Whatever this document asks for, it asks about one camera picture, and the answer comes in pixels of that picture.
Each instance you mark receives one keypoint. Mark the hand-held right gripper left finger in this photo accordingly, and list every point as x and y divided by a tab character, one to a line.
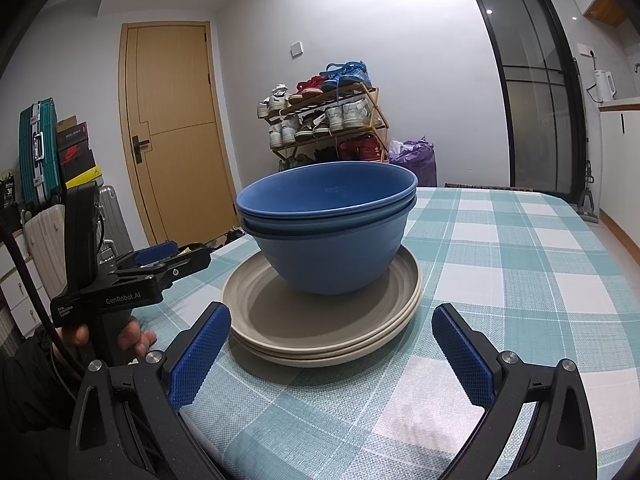
200	355

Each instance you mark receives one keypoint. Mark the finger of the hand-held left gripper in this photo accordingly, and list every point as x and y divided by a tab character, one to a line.
155	255
175	271

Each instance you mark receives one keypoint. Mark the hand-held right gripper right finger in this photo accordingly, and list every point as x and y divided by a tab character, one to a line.
462	355

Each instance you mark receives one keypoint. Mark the beige round plate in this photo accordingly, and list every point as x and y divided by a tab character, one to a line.
320	353
260	305
310	363

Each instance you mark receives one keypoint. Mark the person's left forearm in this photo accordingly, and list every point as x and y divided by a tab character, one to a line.
35	400

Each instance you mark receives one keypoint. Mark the person's left hand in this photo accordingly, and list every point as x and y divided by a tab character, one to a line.
135	340

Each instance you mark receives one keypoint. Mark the cream suitcase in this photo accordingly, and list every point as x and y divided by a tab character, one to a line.
42	245

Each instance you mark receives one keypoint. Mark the silver suitcase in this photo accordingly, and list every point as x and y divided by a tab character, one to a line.
112	220

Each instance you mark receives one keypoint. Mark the black yellow shoe box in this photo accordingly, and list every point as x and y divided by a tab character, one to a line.
82	178

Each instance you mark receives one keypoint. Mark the scattered pile of shoes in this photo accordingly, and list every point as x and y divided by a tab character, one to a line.
234	235

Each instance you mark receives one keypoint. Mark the white drawer cabinet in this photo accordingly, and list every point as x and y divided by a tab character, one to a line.
15	290

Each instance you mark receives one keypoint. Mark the teal suitcase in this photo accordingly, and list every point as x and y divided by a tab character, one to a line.
47	160

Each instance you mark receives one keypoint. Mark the teal white checked tablecloth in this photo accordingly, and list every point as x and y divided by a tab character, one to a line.
500	270

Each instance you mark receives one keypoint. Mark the brown cardboard box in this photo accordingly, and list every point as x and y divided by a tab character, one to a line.
66	124

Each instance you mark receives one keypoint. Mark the yellow wooden door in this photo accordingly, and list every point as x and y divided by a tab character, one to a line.
170	85

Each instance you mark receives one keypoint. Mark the grey upright floor cleaner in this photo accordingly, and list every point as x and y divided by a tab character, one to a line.
587	200

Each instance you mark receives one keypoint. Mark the purple plastic bag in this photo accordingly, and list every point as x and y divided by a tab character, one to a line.
417	160

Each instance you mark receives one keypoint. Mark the black framed glass door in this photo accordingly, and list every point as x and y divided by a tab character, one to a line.
530	120

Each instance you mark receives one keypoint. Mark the white base cabinets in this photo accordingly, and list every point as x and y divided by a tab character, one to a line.
622	170

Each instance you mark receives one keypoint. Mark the shoe rack with shoes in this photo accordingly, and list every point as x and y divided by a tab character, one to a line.
345	75

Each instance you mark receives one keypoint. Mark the white electric kettle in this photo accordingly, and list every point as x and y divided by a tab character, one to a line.
602	87

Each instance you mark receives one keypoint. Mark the white wall switch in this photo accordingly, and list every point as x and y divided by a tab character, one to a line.
296	48

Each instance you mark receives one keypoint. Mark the white wall socket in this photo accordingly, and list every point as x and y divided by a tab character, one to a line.
586	50

